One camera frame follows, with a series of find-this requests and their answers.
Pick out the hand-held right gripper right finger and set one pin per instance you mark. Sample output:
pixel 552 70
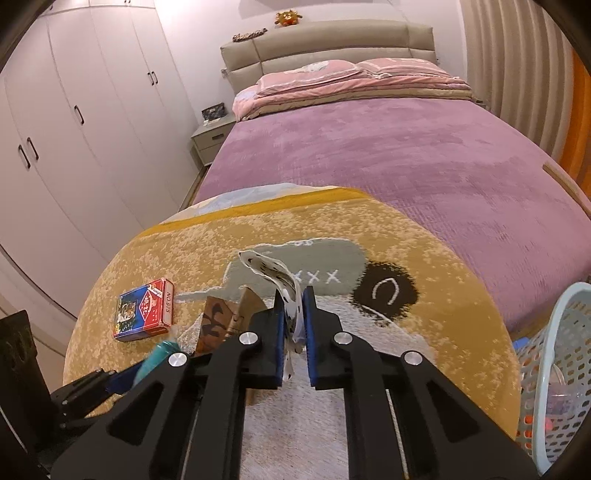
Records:
pixel 310 341

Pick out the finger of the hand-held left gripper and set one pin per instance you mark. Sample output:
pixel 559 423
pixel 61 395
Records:
pixel 92 392

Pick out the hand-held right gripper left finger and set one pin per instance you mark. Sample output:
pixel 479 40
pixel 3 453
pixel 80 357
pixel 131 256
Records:
pixel 279 341

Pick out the teal cylindrical object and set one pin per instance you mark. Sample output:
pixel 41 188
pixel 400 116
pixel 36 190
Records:
pixel 154 362

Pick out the black spotted white wrapper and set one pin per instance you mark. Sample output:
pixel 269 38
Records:
pixel 277 272

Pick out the light blue plastic basket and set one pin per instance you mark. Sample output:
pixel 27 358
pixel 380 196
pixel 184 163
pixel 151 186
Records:
pixel 568 350

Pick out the brown cardboard packet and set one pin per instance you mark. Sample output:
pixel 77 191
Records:
pixel 217 323

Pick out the red blue card box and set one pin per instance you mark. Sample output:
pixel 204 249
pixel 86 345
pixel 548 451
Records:
pixel 138 314

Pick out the purple bedspread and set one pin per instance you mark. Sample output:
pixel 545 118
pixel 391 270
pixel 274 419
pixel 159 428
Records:
pixel 392 152

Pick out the grey nightstand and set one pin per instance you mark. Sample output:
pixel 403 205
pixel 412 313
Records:
pixel 212 138

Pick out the white wardrobe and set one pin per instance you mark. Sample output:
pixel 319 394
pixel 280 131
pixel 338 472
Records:
pixel 92 138

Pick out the folded pink blanket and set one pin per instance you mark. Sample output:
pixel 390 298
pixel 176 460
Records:
pixel 369 92

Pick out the pink pillow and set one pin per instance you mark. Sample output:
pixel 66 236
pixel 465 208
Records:
pixel 304 76
pixel 401 68

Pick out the beige upholstered headboard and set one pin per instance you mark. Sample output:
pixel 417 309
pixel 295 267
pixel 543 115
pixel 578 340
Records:
pixel 323 44

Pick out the brown ornament on headboard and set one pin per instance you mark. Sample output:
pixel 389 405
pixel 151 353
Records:
pixel 249 35

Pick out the orange plush toy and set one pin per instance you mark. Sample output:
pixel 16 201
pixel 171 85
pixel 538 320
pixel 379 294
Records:
pixel 288 18

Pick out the beige curtain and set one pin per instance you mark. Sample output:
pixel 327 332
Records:
pixel 508 69

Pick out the orange curtain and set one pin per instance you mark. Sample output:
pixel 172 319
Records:
pixel 577 129

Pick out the dark picture frame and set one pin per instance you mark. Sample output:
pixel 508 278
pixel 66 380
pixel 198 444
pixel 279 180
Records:
pixel 214 112

